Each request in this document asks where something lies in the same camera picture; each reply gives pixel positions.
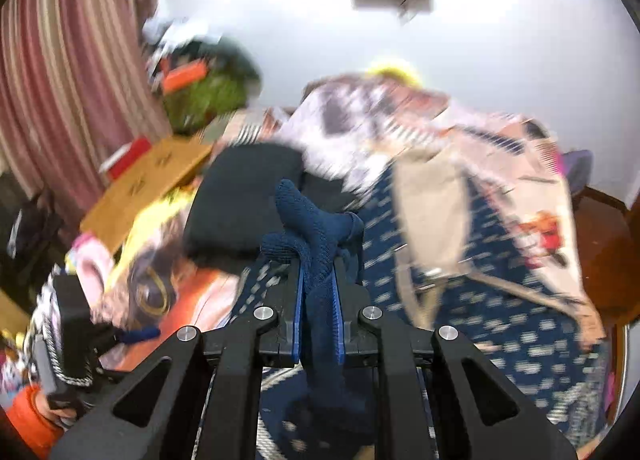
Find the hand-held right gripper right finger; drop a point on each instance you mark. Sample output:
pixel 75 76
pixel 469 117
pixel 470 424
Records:
pixel 340 322

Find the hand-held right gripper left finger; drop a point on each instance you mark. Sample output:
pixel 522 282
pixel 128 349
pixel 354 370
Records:
pixel 298 312

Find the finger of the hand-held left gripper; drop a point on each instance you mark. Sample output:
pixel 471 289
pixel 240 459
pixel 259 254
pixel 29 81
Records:
pixel 140 334

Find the navy garment with patterned hem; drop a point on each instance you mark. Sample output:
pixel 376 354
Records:
pixel 310 230

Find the black bag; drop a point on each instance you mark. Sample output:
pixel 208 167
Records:
pixel 30 235

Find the black garment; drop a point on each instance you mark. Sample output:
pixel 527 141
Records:
pixel 240 200

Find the beige cloth bag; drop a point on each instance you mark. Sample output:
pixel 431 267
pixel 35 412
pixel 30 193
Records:
pixel 430 210

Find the red box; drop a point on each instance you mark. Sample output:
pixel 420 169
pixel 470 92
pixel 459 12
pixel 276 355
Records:
pixel 129 156

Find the navy white-dashed cloth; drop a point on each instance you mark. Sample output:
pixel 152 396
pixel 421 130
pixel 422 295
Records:
pixel 500 350

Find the printed blanket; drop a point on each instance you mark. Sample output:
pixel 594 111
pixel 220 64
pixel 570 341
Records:
pixel 350 110

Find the green bag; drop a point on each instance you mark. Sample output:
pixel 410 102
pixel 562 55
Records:
pixel 215 90

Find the pink striped curtain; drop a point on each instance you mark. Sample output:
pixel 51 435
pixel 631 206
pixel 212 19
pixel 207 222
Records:
pixel 65 55

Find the orange packet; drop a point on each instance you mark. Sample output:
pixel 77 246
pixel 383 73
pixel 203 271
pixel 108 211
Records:
pixel 184 77

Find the yellow plush item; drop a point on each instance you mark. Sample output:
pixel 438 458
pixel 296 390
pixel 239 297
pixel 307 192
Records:
pixel 392 71

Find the purple item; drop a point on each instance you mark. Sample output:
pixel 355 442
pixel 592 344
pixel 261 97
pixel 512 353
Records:
pixel 577 170

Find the wooden bed frame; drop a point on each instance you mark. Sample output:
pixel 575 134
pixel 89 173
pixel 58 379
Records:
pixel 600 250

